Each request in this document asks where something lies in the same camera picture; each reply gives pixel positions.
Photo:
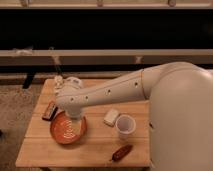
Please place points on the white sponge block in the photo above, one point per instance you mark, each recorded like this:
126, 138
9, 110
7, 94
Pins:
111, 116

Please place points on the white plastic cup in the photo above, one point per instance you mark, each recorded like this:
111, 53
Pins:
125, 125

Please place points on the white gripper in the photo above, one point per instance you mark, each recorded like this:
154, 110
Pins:
74, 118

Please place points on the grey metal rail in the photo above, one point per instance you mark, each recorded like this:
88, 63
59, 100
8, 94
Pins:
103, 57

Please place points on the orange ceramic bowl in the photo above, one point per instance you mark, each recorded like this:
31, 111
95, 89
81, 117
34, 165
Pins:
65, 130

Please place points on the red black candy bar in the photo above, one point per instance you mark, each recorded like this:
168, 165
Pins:
50, 111

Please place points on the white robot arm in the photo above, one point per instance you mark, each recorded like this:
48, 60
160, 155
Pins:
180, 97

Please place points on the white power strip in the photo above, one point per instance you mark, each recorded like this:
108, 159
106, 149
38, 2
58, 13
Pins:
58, 83

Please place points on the wooden table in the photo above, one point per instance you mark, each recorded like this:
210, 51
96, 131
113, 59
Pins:
95, 148

